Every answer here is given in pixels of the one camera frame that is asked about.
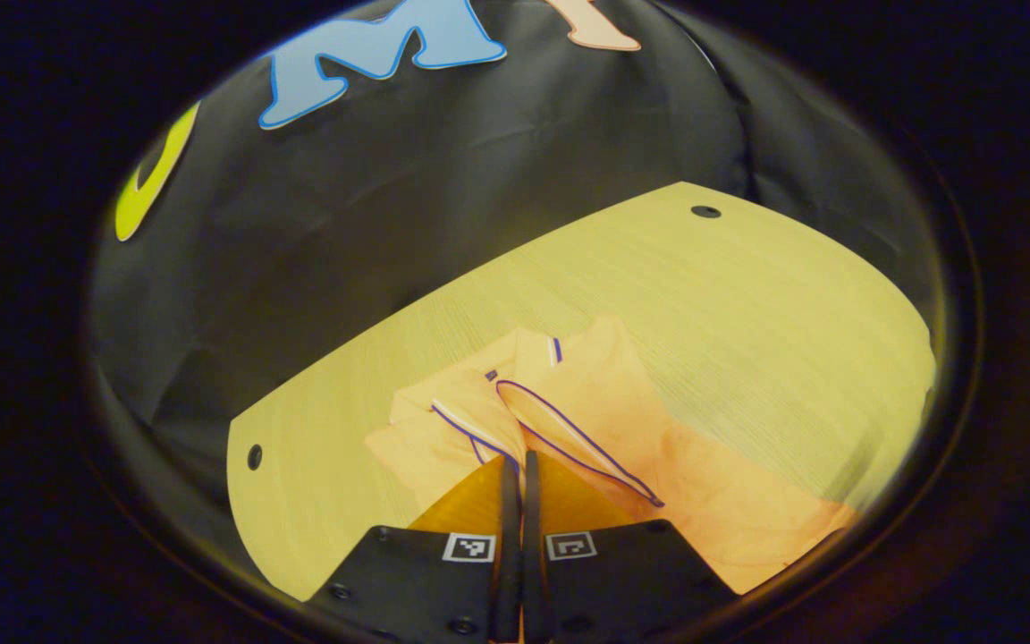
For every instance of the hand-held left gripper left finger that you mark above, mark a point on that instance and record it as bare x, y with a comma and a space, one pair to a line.
509, 537

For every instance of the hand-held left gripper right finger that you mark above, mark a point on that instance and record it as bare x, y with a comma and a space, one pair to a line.
533, 537

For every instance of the pale orange T-shirt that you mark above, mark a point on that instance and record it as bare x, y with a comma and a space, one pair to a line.
730, 501

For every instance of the black backdrop cloth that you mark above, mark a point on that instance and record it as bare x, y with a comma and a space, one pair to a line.
434, 179

